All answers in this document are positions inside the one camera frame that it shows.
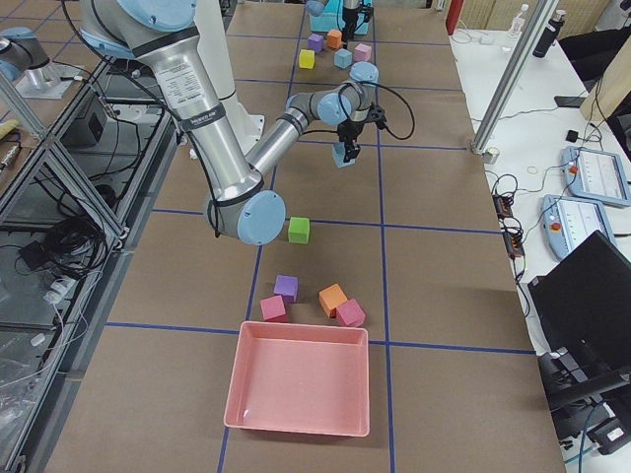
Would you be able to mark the black water bottle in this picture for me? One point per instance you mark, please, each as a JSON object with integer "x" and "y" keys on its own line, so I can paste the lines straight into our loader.
{"x": 550, "y": 33}

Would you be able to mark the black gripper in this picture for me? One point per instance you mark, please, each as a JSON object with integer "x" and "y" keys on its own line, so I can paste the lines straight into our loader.
{"x": 350, "y": 129}
{"x": 351, "y": 19}

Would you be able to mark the teach pendant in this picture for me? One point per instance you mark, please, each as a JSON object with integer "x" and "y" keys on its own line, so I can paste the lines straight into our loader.
{"x": 595, "y": 174}
{"x": 568, "y": 221}

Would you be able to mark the light blue foam block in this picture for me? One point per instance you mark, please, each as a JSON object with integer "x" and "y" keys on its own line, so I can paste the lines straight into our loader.
{"x": 343, "y": 58}
{"x": 337, "y": 154}

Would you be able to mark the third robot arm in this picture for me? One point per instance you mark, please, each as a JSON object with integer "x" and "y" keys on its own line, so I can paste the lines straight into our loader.
{"x": 25, "y": 62}

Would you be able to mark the light pink foam block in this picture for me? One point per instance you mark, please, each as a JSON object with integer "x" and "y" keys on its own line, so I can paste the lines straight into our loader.
{"x": 362, "y": 52}

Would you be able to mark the green foam block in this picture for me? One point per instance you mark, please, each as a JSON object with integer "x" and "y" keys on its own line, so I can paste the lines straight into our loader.
{"x": 299, "y": 230}

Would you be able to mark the crimson foam block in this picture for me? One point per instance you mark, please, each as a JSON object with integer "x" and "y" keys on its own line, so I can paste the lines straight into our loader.
{"x": 273, "y": 309}

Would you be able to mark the orange foam block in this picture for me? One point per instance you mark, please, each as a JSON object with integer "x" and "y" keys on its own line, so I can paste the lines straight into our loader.
{"x": 330, "y": 298}
{"x": 334, "y": 39}

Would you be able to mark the aluminium frame post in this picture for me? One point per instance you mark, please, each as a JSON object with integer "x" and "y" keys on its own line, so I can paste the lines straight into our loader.
{"x": 521, "y": 49}

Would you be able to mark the light blue plastic bin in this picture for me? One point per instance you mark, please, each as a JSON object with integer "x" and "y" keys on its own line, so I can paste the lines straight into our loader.
{"x": 325, "y": 22}

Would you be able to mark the lower teach pendant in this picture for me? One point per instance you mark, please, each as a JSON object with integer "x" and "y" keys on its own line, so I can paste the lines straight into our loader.
{"x": 568, "y": 221}

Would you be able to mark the purple foam block right side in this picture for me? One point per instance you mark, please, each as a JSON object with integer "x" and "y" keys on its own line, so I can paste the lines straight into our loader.
{"x": 287, "y": 288}

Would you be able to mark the clear sanitizer bottle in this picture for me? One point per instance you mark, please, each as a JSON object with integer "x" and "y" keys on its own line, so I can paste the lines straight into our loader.
{"x": 518, "y": 21}

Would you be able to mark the black laptop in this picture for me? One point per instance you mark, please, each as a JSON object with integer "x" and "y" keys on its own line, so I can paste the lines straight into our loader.
{"x": 585, "y": 301}

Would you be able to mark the upper teach pendant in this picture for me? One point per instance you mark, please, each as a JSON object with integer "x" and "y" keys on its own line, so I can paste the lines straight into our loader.
{"x": 595, "y": 174}

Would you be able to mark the purple foam block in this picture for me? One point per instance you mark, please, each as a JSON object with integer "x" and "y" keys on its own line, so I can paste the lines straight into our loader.
{"x": 315, "y": 43}
{"x": 287, "y": 288}

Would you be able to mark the magenta foam block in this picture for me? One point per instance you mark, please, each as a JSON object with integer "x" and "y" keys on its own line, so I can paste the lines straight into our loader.
{"x": 350, "y": 314}

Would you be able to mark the pink plastic tray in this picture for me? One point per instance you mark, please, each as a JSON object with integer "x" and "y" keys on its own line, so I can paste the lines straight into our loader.
{"x": 299, "y": 378}

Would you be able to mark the purple foam block left side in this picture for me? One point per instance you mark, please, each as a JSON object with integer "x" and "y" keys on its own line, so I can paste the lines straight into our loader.
{"x": 315, "y": 43}

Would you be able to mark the yellow foam block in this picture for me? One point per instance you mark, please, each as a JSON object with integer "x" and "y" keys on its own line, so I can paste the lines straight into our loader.
{"x": 307, "y": 59}

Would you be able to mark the orange foam block left side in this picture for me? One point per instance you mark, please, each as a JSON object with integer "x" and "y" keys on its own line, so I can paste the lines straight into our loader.
{"x": 334, "y": 39}

